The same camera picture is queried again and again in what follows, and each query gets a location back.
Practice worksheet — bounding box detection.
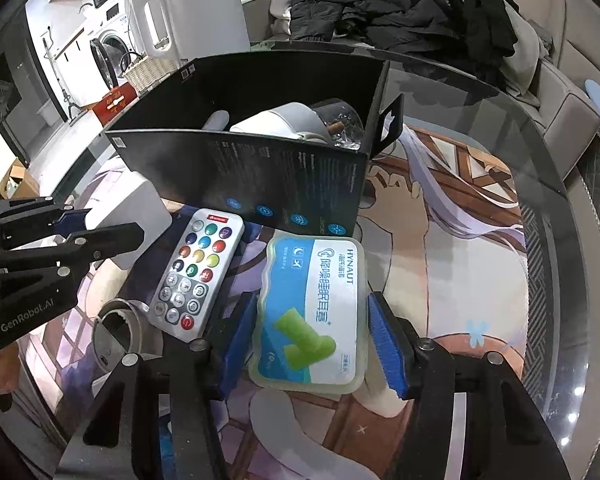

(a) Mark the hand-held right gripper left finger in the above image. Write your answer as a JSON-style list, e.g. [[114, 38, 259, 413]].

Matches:
[[55, 292, 259, 480]]

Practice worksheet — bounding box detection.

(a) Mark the red gift box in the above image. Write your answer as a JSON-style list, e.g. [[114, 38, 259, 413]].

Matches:
[[91, 85, 138, 126]]

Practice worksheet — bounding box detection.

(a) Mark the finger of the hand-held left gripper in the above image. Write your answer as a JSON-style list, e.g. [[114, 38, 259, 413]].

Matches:
[[0, 196, 98, 250], [0, 223, 146, 279]]

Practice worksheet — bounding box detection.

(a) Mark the brown cardboard box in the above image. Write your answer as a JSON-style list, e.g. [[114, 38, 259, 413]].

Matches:
[[0, 157, 41, 201]]

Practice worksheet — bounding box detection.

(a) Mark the white washing machine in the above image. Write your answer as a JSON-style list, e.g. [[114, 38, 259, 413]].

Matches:
[[82, 0, 141, 106]]

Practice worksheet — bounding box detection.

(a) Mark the white remote with colourful buttons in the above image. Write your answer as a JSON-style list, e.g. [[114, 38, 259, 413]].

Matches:
[[149, 207, 246, 343]]

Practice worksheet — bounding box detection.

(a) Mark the mop with metal pole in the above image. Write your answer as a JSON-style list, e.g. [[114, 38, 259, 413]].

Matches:
[[42, 35, 78, 121]]

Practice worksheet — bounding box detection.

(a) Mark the clear drinking glass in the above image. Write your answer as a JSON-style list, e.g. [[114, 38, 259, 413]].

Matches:
[[310, 99, 366, 151]]

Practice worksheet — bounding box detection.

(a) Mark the wicker basket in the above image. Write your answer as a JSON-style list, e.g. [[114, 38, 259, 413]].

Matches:
[[122, 52, 181, 93]]

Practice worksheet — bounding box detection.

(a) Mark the person's left hand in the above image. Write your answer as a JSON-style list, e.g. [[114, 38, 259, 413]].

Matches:
[[0, 347, 23, 396]]

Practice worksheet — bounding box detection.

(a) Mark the grey blanket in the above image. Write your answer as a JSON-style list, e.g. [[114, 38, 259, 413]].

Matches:
[[500, 10, 553, 106]]

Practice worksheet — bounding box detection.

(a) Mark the clear earplug box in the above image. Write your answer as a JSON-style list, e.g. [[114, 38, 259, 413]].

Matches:
[[248, 230, 370, 393]]

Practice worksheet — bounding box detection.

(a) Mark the black puffer jacket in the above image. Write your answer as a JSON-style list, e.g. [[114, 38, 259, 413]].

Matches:
[[287, 0, 461, 53]]

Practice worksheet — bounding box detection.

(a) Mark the white electric kettle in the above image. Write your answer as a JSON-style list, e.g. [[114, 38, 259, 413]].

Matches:
[[131, 0, 252, 68]]

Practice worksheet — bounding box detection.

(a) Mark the printed table mat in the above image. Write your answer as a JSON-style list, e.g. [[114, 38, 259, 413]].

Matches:
[[15, 125, 531, 480]]

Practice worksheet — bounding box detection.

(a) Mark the white and grey device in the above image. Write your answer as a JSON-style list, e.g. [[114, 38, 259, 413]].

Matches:
[[229, 102, 331, 143]]

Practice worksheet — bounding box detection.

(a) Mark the black cardboard box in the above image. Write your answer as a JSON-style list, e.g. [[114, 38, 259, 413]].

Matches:
[[103, 50, 406, 238]]

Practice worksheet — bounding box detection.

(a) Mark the small white box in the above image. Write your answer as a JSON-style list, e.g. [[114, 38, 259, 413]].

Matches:
[[82, 171, 173, 271]]

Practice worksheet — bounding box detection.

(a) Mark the white garment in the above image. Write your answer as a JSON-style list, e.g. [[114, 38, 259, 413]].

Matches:
[[270, 0, 293, 36]]

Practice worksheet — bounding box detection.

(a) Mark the clear tape roll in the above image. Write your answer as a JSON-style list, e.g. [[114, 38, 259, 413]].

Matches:
[[91, 299, 168, 386]]

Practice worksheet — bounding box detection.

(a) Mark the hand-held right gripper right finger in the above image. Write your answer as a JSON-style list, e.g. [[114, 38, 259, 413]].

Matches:
[[366, 291, 571, 480]]

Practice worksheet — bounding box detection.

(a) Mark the grey sofa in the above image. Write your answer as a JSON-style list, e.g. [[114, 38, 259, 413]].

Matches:
[[242, 0, 600, 176]]

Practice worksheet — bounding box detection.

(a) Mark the black coat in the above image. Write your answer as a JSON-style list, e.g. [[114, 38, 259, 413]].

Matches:
[[415, 0, 521, 86]]

